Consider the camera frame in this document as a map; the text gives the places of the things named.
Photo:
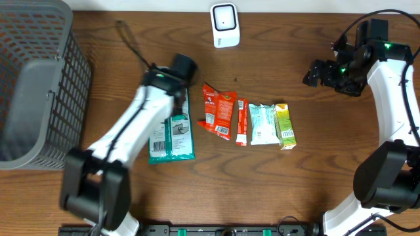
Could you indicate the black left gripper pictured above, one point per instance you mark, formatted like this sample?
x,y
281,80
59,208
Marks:
x,y
179,112

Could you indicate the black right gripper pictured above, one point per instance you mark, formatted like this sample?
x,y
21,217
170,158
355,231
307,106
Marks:
x,y
327,67

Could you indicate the red chips bag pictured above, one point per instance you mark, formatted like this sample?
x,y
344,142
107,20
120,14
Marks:
x,y
219,108

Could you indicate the green snack bag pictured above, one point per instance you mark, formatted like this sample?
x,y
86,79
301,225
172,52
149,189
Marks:
x,y
173,140

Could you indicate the red snack stick packet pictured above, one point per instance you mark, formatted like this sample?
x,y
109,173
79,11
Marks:
x,y
241,139

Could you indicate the green yellow juice carton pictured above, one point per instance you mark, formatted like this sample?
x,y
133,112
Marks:
x,y
284,127

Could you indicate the light blue snack packet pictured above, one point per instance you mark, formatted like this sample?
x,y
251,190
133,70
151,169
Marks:
x,y
263,125

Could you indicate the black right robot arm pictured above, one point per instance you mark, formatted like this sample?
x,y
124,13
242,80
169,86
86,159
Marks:
x,y
387,182

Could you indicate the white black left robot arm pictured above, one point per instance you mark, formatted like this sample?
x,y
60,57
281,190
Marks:
x,y
96,181

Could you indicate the white barcode scanner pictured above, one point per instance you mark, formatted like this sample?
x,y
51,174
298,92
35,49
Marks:
x,y
225,25

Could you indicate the grey plastic mesh basket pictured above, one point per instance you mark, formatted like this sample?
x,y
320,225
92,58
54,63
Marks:
x,y
45,85

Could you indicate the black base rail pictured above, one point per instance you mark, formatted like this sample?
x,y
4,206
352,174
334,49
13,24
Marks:
x,y
164,230

